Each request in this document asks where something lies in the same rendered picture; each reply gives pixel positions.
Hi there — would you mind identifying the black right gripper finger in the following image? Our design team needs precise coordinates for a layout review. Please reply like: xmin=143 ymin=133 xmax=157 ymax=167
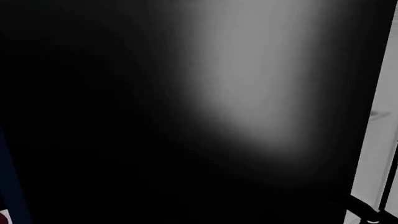
xmin=346 ymin=194 xmax=398 ymax=224

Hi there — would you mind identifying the black glossy fridge door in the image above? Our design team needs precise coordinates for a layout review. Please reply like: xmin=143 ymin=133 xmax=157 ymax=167
xmin=0 ymin=0 xmax=398 ymax=224

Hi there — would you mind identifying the thin black vertical pole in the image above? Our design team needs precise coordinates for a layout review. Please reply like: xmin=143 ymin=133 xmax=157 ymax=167
xmin=377 ymin=149 xmax=398 ymax=213

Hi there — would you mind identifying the dark blue vertical panel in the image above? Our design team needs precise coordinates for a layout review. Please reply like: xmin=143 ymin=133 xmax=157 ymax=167
xmin=0 ymin=127 xmax=34 ymax=224

